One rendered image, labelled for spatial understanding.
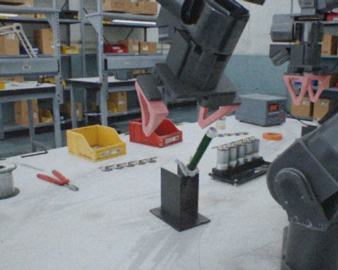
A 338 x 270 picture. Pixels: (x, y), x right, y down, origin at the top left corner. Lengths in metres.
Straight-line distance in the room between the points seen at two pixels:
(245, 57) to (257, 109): 5.15
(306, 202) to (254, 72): 5.95
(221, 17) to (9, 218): 0.43
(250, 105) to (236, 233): 0.81
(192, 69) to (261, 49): 5.79
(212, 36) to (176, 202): 0.24
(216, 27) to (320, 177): 0.19
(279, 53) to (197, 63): 0.57
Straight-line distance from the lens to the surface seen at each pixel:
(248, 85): 6.37
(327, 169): 0.36
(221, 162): 0.70
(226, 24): 0.41
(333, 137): 0.36
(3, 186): 0.68
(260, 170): 0.76
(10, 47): 4.61
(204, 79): 0.44
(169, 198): 0.54
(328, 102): 5.18
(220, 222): 0.54
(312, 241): 0.40
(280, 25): 0.96
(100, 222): 0.55
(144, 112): 0.49
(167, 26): 0.50
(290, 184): 0.36
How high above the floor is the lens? 1.00
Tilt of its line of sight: 13 degrees down
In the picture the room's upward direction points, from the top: straight up
